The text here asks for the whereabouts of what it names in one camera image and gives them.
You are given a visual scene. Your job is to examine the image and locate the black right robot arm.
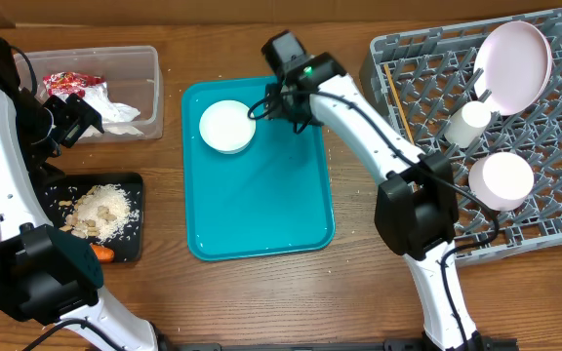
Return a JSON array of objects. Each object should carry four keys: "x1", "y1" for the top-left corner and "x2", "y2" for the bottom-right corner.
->
[{"x1": 261, "y1": 31, "x2": 484, "y2": 350}]

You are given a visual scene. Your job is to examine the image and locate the clear plastic bin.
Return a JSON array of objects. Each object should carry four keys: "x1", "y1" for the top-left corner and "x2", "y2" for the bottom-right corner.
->
[{"x1": 14, "y1": 46, "x2": 163, "y2": 143}]

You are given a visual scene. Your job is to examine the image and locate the rice and peanut shell scraps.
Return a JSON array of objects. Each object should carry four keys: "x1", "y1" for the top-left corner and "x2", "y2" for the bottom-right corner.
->
[{"x1": 59, "y1": 184, "x2": 141, "y2": 244}]

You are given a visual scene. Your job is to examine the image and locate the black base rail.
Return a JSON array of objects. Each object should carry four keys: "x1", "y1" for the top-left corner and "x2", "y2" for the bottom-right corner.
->
[{"x1": 171, "y1": 336, "x2": 520, "y2": 351}]

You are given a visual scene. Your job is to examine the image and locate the red snack wrapper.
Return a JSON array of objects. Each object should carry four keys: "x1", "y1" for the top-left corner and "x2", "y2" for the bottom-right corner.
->
[{"x1": 43, "y1": 71, "x2": 105, "y2": 98}]

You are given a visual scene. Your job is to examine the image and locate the black food tray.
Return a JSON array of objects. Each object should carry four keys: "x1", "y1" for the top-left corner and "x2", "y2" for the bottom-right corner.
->
[{"x1": 37, "y1": 173, "x2": 143, "y2": 262}]

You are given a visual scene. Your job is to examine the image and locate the white round plate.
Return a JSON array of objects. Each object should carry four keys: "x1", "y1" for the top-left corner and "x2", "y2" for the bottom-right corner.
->
[{"x1": 473, "y1": 20, "x2": 552, "y2": 116}]

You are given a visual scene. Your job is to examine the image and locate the orange carrot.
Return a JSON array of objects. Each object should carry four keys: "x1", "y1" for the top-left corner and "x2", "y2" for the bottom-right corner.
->
[{"x1": 91, "y1": 244, "x2": 115, "y2": 263}]

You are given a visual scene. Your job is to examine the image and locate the teal serving tray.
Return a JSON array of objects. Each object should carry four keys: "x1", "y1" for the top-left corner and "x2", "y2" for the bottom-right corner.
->
[{"x1": 181, "y1": 77, "x2": 336, "y2": 261}]

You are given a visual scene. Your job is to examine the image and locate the pink bowl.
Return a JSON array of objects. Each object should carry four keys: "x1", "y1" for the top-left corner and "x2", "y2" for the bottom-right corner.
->
[{"x1": 468, "y1": 152, "x2": 535, "y2": 212}]

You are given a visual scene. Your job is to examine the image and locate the white napkin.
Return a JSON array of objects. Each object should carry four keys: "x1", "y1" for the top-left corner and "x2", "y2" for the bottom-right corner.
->
[{"x1": 81, "y1": 82, "x2": 143, "y2": 137}]

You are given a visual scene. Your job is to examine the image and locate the white cup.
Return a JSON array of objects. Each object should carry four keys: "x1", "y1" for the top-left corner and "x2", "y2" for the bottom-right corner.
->
[{"x1": 444, "y1": 101, "x2": 491, "y2": 148}]

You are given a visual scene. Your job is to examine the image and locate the wooden chopstick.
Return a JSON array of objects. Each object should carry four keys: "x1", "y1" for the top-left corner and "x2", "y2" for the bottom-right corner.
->
[{"x1": 383, "y1": 64, "x2": 415, "y2": 144}]

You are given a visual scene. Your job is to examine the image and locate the grey dishwasher rack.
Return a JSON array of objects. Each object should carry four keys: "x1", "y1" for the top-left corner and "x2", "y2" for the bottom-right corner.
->
[{"x1": 360, "y1": 8, "x2": 562, "y2": 265}]

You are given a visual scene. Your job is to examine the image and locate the white bowl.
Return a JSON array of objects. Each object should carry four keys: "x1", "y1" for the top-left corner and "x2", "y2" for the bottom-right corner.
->
[{"x1": 199, "y1": 100, "x2": 256, "y2": 154}]

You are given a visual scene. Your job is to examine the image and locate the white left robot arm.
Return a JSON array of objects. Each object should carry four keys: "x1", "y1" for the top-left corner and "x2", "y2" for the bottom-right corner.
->
[{"x1": 0, "y1": 37, "x2": 171, "y2": 350}]

